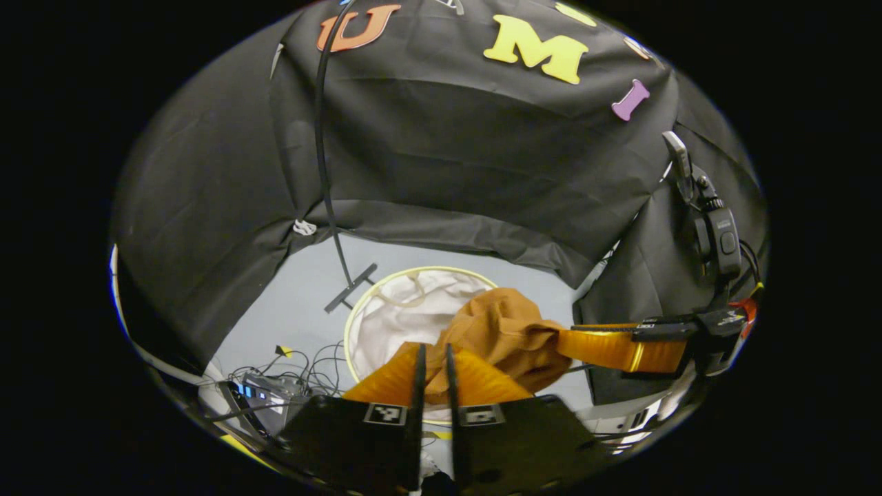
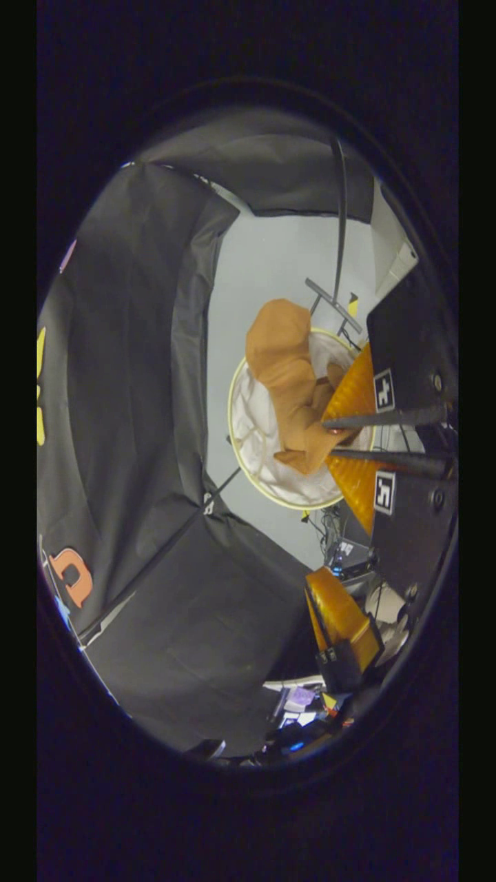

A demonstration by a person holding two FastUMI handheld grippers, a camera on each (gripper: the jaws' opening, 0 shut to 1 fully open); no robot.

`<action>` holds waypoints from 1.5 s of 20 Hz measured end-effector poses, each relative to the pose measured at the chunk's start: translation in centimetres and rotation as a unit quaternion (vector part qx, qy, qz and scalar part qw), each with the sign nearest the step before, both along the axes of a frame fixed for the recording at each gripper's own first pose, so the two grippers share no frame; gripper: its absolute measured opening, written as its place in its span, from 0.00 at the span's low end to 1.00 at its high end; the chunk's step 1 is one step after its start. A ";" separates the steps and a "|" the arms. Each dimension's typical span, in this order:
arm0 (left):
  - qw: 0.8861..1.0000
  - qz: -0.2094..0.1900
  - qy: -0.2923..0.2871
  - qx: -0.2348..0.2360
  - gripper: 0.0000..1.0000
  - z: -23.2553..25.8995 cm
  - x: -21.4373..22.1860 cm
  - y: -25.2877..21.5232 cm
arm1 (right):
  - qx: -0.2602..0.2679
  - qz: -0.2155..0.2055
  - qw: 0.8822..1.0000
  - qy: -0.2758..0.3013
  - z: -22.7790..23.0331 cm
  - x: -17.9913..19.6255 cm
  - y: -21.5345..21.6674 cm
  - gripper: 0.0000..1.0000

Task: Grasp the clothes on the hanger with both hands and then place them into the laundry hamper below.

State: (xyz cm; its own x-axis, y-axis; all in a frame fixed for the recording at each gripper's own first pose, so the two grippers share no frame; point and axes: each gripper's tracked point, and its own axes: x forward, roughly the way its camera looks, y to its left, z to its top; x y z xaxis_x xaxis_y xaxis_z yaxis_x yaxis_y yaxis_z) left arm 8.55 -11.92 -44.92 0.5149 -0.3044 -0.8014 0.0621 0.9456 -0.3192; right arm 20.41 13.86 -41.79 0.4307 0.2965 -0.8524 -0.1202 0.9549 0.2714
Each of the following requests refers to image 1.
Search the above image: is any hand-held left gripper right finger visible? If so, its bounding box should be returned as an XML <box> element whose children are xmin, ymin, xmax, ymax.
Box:
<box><xmin>444</xmin><ymin>342</ymin><xmax>611</xmax><ymax>495</ymax></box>

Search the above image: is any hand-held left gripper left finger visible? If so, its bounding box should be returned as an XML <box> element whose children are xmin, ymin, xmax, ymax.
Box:
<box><xmin>274</xmin><ymin>342</ymin><xmax>429</xmax><ymax>494</ymax></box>

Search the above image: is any brown shirt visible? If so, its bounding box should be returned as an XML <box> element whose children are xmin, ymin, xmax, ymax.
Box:
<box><xmin>423</xmin><ymin>287</ymin><xmax>574</xmax><ymax>406</ymax></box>

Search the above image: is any round white laundry hamper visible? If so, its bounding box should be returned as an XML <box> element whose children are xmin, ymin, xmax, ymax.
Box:
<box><xmin>342</xmin><ymin>265</ymin><xmax>501</xmax><ymax>426</ymax></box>

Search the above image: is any black clothes rack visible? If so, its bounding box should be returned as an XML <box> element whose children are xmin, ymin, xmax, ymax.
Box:
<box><xmin>313</xmin><ymin>0</ymin><xmax>379</xmax><ymax>315</ymax></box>

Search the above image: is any grey electronic box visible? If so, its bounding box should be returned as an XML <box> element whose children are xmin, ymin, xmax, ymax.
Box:
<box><xmin>236</xmin><ymin>371</ymin><xmax>309</xmax><ymax>422</ymax></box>

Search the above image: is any black cable bundle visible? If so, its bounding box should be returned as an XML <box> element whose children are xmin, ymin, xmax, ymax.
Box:
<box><xmin>205</xmin><ymin>340</ymin><xmax>347</xmax><ymax>422</ymax></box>

